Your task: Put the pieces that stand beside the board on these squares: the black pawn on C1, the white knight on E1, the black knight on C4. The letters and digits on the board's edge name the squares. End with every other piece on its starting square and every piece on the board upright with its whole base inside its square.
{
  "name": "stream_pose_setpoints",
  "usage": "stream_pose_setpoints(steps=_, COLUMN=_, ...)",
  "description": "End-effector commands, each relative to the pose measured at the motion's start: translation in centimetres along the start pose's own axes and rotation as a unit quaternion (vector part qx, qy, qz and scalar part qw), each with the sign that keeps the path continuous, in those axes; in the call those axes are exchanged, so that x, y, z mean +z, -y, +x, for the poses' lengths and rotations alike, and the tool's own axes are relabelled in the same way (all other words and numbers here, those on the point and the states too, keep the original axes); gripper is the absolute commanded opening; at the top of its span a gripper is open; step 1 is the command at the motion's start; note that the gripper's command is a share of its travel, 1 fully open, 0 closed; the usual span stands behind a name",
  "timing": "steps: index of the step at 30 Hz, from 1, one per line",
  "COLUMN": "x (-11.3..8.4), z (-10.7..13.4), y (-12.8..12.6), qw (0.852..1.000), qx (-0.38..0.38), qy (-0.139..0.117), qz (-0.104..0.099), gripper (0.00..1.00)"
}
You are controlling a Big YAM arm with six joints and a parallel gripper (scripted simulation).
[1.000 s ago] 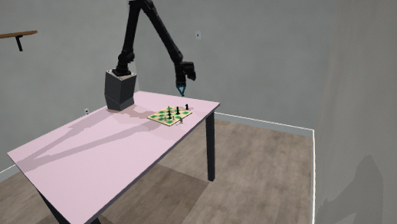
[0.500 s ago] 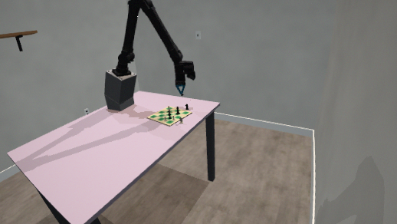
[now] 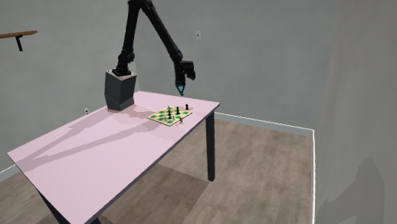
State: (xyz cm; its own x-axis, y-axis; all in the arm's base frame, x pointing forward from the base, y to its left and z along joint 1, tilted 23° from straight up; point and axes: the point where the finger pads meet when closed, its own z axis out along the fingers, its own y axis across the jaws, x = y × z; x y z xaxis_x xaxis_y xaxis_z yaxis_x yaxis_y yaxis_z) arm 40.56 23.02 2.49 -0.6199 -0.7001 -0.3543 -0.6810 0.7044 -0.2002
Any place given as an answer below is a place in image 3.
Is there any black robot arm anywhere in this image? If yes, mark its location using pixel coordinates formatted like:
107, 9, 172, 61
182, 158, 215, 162
112, 0, 195, 81

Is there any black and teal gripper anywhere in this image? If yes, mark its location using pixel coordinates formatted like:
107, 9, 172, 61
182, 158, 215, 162
176, 72, 185, 94

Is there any green and cream chessboard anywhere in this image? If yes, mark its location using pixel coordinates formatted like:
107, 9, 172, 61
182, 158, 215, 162
147, 106, 192, 126

